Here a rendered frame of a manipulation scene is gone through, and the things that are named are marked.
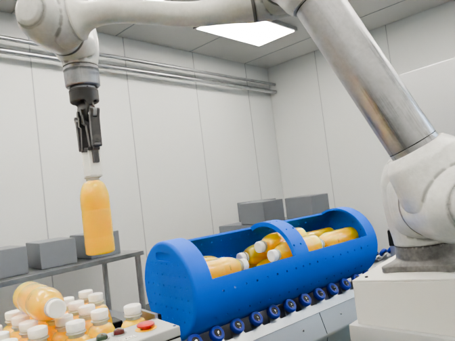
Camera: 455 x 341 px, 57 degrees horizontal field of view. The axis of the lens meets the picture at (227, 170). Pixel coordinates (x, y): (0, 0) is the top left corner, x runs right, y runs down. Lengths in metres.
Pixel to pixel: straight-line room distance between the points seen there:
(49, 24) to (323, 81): 6.06
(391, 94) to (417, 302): 0.46
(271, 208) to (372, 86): 4.20
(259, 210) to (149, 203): 1.36
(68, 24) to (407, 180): 0.78
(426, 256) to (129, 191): 4.33
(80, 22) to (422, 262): 0.95
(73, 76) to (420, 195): 0.86
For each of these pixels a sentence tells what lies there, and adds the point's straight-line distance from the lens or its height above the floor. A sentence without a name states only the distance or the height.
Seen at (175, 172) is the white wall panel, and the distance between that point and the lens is 5.56.
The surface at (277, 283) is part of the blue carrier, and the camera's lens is 1.35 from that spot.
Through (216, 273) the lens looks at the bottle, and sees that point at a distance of 1.25.
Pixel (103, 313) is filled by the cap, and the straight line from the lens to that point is 1.04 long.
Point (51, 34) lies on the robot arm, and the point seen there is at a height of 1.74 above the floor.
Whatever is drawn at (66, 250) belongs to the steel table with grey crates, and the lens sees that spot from 3.89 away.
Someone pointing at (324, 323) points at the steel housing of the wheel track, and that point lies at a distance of 1.55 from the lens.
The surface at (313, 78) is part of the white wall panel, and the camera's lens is 6.97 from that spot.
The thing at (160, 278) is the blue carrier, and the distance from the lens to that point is 1.29.
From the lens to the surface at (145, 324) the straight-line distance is 0.91.
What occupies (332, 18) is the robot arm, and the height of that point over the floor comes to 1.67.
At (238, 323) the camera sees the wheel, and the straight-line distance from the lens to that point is 1.30.
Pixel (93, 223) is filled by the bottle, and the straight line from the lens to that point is 1.12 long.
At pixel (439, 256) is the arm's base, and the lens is 1.09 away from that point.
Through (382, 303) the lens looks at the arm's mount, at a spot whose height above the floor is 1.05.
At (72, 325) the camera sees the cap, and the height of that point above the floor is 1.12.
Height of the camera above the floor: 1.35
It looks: 3 degrees up
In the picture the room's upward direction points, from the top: 7 degrees counter-clockwise
